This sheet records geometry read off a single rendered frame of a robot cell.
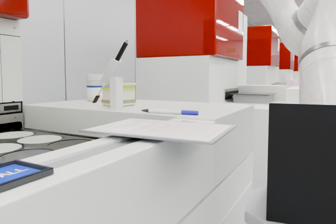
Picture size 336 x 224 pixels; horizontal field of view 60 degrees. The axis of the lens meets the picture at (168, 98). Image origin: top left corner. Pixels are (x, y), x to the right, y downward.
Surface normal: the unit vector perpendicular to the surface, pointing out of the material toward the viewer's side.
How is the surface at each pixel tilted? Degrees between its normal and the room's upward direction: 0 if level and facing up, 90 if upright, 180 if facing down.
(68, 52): 90
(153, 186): 90
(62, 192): 90
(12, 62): 90
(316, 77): 54
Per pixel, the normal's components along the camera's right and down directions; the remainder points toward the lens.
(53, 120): -0.48, 0.06
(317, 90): -0.73, -0.56
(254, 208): 0.00, -1.00
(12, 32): 0.88, 0.04
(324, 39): -0.49, -0.65
